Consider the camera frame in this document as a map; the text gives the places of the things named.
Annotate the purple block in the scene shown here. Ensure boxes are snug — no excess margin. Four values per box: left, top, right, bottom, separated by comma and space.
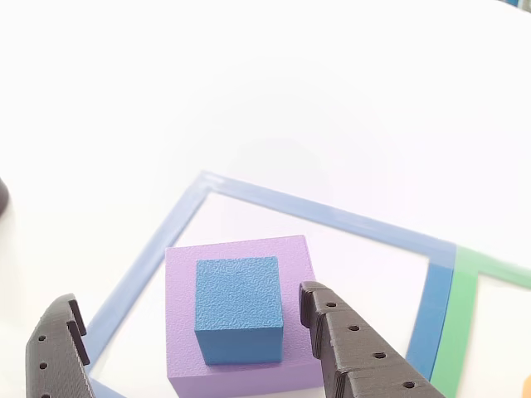
164, 235, 329, 398

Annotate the small blue cube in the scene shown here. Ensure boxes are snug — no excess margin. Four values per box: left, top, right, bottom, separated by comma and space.
193, 255, 285, 366

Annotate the blue tape square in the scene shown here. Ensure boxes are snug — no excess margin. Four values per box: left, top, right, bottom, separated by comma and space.
85, 169, 457, 398

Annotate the green tape square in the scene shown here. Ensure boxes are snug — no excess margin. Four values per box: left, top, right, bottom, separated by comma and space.
429, 246, 531, 398

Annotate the black camera tripod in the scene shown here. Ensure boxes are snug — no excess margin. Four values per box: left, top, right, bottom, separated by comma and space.
0, 176, 10, 219

